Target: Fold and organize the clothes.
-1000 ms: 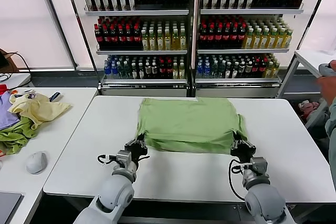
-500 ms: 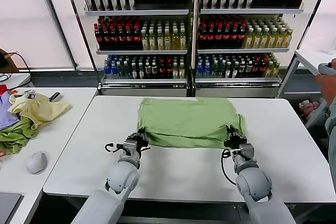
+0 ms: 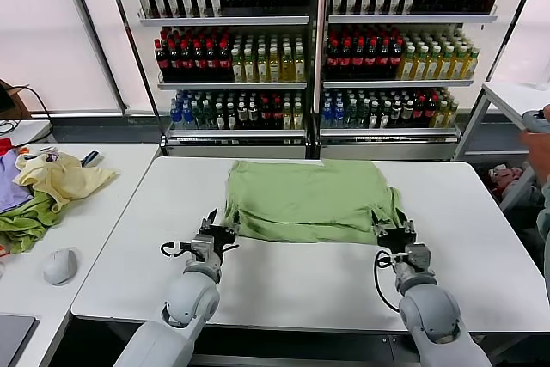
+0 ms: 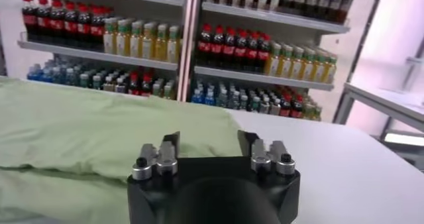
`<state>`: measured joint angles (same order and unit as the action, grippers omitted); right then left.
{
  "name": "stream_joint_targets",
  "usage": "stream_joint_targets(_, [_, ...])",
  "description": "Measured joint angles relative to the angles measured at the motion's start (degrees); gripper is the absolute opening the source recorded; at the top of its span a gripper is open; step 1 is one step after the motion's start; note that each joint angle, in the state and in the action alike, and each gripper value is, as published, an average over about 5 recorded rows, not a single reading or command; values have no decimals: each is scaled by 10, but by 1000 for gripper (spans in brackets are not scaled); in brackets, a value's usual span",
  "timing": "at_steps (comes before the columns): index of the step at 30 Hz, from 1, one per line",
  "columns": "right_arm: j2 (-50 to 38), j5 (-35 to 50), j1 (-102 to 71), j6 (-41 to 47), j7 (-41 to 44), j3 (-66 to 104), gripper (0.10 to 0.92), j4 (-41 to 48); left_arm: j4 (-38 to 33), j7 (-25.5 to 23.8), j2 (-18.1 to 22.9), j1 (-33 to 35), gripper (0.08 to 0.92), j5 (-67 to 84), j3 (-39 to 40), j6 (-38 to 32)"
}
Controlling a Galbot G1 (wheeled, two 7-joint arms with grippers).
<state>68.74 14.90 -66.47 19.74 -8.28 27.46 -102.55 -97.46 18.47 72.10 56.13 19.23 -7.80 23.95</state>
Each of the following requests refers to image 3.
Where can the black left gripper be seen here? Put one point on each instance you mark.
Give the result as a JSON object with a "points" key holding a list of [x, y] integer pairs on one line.
{"points": [[221, 240]]}

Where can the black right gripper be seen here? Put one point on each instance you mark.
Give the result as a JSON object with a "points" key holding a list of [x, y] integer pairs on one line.
{"points": [[395, 240]]}

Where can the light green T-shirt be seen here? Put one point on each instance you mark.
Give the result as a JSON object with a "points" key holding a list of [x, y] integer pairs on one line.
{"points": [[301, 195]]}

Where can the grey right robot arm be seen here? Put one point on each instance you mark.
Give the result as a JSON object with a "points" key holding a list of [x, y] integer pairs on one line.
{"points": [[429, 311]]}

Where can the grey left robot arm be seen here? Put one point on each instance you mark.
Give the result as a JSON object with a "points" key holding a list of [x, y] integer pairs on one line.
{"points": [[191, 294]]}

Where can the person's hand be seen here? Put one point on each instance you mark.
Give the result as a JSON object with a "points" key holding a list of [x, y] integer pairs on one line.
{"points": [[540, 152], [547, 112]]}

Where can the pink white cloth pile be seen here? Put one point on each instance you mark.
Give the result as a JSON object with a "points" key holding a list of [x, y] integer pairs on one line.
{"points": [[505, 178]]}

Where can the white metal side table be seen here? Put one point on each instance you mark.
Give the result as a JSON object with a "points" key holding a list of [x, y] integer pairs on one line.
{"points": [[470, 126]]}

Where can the blue white striped cloth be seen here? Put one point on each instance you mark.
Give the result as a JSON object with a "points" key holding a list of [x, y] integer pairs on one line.
{"points": [[91, 158]]}

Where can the pale yellow garment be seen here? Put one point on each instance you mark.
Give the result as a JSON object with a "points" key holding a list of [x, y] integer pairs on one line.
{"points": [[73, 180]]}

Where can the yellow juice bottle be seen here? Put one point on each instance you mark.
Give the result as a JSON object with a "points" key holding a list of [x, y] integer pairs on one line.
{"points": [[433, 67], [446, 67], [420, 67], [249, 68], [262, 68], [237, 68], [287, 68], [459, 67], [472, 67], [274, 68], [407, 67], [300, 68]]}

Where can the red-capped cola bottle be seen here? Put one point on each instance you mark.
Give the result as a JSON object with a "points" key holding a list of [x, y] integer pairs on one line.
{"points": [[397, 62], [384, 62], [211, 64], [198, 64], [358, 62], [345, 62], [174, 64], [186, 64], [224, 64], [163, 64], [332, 62], [371, 62]]}

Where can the white computer mouse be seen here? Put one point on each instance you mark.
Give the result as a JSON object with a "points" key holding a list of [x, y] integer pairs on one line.
{"points": [[60, 267]]}

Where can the white printed cloth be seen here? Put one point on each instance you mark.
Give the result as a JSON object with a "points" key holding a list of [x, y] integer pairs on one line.
{"points": [[50, 156]]}

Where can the crumpled green garment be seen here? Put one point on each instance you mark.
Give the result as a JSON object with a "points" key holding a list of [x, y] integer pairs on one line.
{"points": [[21, 229]]}

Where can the grey beverage display rack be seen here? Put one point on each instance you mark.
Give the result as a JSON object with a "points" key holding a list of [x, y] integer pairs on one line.
{"points": [[223, 21], [408, 19]]}

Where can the orange white cloth piece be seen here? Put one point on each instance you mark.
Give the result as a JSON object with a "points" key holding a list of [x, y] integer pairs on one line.
{"points": [[23, 152]]}

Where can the purple garment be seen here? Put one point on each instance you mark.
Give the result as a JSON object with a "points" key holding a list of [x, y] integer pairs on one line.
{"points": [[10, 186]]}

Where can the red garment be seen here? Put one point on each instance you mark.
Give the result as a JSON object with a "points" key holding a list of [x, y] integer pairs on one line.
{"points": [[4, 145]]}

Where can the grey laptop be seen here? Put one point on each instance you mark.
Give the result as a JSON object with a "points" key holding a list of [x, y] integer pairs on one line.
{"points": [[15, 341]]}

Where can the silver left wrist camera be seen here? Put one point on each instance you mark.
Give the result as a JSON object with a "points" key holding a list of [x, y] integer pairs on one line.
{"points": [[202, 246]]}

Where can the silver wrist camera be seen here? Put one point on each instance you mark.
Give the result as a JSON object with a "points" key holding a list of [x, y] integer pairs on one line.
{"points": [[202, 246], [419, 255]]}

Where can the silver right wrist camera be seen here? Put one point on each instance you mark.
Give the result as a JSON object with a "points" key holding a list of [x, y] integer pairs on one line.
{"points": [[419, 255]]}

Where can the grey window frame post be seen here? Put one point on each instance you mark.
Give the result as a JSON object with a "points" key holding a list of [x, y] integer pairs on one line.
{"points": [[93, 32]]}

